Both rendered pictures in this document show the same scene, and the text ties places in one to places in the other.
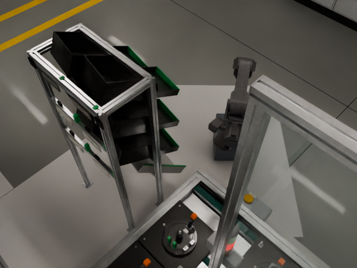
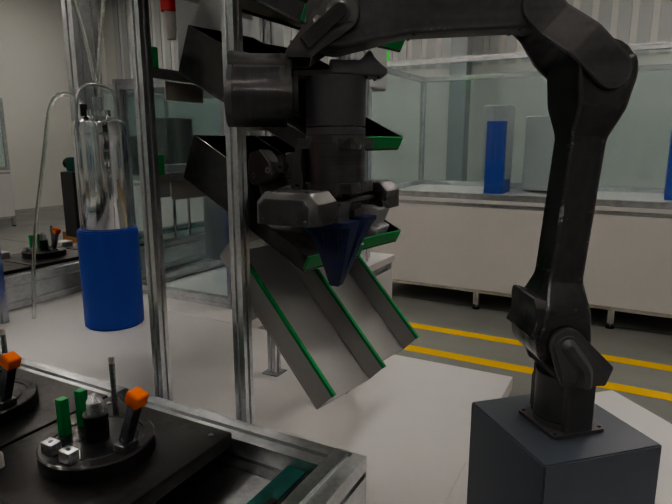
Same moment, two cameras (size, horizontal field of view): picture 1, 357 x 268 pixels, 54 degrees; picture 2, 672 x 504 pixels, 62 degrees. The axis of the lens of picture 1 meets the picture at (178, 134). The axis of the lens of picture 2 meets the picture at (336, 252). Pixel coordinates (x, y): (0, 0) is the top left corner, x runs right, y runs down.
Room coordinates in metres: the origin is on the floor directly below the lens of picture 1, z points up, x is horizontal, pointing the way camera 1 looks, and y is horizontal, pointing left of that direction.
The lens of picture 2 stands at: (0.60, -0.72, 1.36)
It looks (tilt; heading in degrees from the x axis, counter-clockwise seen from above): 11 degrees down; 74
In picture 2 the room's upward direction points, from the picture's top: straight up
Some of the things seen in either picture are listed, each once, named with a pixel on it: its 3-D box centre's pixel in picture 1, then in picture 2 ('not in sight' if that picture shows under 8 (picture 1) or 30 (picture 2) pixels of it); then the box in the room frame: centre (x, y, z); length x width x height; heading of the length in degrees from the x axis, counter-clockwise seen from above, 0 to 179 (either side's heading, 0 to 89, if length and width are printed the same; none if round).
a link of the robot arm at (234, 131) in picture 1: (236, 123); (290, 64); (0.72, -0.19, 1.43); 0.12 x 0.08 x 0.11; 168
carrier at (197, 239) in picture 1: (179, 234); (95, 421); (0.50, -0.01, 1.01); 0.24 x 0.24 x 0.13; 45
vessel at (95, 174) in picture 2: not in sight; (101, 157); (0.43, 0.90, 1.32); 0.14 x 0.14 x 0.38
